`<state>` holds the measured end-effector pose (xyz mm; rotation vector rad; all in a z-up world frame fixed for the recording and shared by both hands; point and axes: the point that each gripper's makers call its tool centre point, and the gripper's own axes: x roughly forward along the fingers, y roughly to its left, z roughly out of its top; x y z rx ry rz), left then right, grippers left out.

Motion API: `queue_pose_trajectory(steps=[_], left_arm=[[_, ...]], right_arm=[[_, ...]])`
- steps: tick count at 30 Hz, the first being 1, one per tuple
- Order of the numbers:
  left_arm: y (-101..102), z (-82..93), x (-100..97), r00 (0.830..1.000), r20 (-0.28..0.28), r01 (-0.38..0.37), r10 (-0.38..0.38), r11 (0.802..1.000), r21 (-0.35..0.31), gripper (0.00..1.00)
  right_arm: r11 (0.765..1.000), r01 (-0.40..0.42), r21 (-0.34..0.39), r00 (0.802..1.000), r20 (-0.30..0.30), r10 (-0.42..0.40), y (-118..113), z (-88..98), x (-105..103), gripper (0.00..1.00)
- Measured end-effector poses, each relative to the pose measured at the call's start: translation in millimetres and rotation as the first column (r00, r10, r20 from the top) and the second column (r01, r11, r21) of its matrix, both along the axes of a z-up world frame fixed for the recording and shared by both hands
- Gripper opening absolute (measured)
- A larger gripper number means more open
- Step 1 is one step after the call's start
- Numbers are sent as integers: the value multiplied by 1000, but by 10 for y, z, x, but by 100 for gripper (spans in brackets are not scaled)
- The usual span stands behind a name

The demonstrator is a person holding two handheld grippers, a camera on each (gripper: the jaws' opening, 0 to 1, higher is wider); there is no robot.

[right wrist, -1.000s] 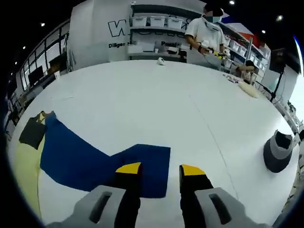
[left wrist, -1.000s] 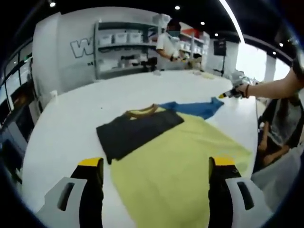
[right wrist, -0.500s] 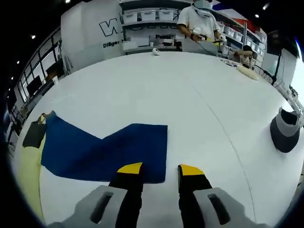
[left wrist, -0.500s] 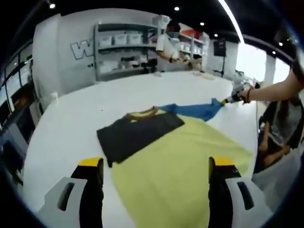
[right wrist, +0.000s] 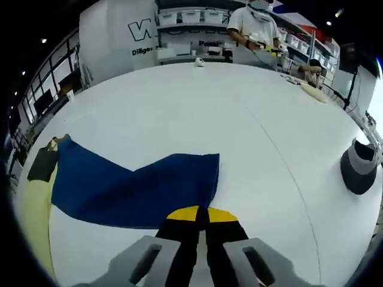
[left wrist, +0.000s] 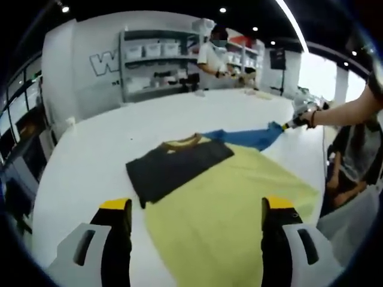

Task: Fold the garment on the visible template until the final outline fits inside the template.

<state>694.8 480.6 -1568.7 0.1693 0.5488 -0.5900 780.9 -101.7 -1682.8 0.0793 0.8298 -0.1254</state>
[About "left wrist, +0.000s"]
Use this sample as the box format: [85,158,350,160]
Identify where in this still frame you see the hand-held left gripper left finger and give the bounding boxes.
[47,197,132,287]

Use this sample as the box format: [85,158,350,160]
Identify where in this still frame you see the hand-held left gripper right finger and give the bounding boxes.
[261,196,345,287]

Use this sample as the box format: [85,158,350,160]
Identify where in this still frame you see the yellow blue grey garment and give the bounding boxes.
[124,121,320,287]

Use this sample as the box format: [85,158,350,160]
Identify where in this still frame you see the person's right hand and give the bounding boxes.
[299,109,314,130]

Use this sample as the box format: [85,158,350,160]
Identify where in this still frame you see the beige cloth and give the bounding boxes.
[244,89,275,101]

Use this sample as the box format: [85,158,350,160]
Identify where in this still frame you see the black sign board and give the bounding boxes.
[270,49,287,97]

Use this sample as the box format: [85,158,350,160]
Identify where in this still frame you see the person's upper body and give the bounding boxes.
[326,119,383,216]

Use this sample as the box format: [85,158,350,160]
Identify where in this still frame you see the white shelf unit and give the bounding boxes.
[229,41,266,75]

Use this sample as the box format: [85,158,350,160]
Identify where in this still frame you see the white cloth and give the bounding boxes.
[317,185,383,261]

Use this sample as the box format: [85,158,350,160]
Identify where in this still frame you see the black device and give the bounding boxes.
[180,74,200,92]

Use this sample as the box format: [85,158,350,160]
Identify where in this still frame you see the black chair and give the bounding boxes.
[4,176,34,236]

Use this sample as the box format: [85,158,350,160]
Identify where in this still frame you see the dark desk cabinet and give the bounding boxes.
[5,133,54,186]

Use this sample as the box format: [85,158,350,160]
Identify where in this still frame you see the white storage bin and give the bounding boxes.
[125,44,144,59]
[163,42,182,55]
[145,43,164,57]

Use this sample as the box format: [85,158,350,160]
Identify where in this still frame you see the cardboard box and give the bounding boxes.
[17,119,41,135]

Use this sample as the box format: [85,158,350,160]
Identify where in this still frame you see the grey metal shelf rack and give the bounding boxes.
[119,29,204,102]

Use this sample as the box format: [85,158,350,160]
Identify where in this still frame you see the flat white box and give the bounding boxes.
[125,76,150,90]

